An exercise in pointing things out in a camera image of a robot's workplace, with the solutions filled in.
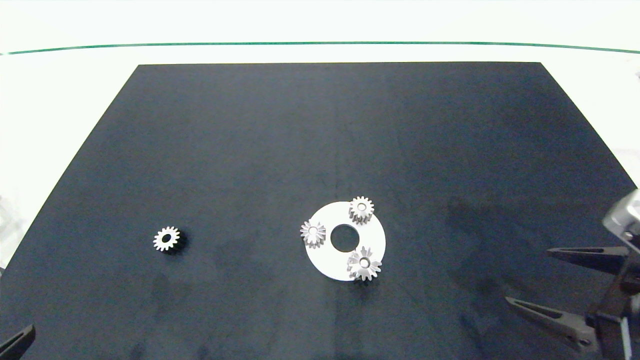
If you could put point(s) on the large steel gear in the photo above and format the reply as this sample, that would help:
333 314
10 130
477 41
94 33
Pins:
371 267

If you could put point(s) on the silver boxy wrist camera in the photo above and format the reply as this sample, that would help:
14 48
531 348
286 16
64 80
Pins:
625 215

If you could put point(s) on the dark rectangular mat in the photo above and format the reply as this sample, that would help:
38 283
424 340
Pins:
300 140

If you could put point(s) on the round white plate with pins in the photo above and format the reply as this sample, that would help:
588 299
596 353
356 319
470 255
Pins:
330 257

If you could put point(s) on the small steel gear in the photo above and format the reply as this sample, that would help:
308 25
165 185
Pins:
307 229
366 205
161 243

